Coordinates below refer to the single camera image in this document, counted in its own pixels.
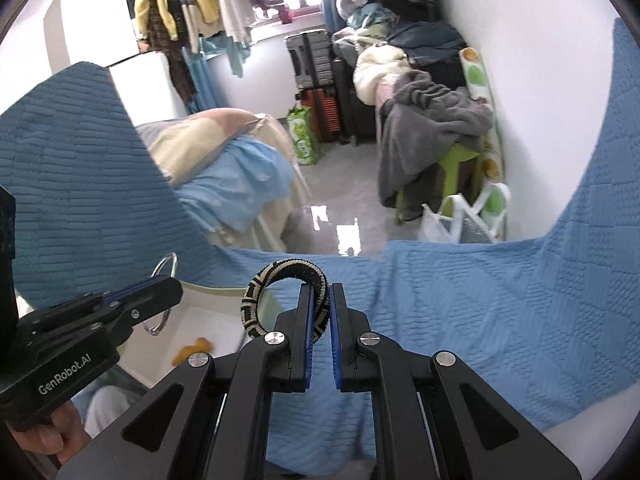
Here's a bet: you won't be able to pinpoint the light blue quilt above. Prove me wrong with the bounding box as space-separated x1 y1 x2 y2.
175 137 297 234

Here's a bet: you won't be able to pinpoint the red suitcase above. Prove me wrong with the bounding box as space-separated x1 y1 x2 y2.
299 87 347 144

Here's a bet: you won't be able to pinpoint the small orange ornament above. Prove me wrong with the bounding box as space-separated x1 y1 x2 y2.
172 337 214 366

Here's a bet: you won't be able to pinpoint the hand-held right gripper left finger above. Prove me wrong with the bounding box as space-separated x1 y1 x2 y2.
55 282 316 480

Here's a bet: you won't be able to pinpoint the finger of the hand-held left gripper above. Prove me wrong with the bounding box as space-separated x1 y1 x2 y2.
30 275 172 322
30 277 183 350

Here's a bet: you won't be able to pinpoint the yellow jacket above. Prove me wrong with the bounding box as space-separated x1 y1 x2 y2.
134 0 222 54

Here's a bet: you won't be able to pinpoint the dark plaid hanging garment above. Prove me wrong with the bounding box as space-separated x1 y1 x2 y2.
146 10 199 112

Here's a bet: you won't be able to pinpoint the pile of clothes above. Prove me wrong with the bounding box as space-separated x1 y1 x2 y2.
325 0 469 107

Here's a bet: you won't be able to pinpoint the beige and blue pillows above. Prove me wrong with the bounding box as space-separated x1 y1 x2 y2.
137 108 311 252

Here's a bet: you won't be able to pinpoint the pale green cardboard box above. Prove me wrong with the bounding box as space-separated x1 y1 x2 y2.
120 280 281 392

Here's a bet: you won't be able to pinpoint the thin silver ring bangle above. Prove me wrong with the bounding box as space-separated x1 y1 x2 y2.
142 254 180 337

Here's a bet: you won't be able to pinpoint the white tote bag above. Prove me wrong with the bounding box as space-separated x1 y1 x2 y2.
419 183 512 245

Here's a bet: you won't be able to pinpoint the green plastic stool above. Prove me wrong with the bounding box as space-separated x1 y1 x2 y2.
395 142 487 226

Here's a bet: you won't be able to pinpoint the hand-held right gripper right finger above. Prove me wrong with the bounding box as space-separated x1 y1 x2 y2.
330 282 583 480

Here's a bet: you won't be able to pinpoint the pale grey cloth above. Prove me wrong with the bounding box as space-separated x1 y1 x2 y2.
82 385 147 441

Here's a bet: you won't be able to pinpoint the blue textured blanket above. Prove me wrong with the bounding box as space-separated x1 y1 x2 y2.
0 17 640 466

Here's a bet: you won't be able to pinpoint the black beige woven bangle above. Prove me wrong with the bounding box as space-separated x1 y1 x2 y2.
241 258 332 346

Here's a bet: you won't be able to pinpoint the green printed package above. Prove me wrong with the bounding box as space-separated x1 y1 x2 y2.
286 102 321 167

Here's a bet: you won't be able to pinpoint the person's left hand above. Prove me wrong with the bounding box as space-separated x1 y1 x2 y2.
7 401 94 468

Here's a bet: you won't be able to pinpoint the grey hard suitcase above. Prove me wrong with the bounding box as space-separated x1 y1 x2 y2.
286 31 334 92

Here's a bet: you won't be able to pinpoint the white cabinet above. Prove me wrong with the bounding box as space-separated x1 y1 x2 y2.
42 0 188 122

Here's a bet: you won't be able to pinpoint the black suitcase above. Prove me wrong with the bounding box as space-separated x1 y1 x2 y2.
331 55 382 147

